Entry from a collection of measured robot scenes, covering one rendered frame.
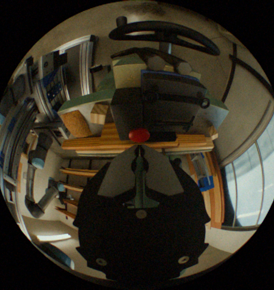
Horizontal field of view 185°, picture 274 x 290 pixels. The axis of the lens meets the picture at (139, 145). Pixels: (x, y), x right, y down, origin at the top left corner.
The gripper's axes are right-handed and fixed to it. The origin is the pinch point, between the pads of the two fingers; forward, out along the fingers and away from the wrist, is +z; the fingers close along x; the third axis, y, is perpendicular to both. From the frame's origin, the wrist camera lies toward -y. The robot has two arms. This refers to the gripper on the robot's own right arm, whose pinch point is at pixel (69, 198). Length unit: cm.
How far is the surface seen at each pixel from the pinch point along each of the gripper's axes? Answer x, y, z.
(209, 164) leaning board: -194, 20, 39
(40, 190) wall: 244, 0, 85
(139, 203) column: -81, -1, -41
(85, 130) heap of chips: -69, 23, -67
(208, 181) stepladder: -152, -4, 1
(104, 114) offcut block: -78, 20, -74
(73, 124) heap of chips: -66, 23, -72
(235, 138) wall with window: -223, 28, -15
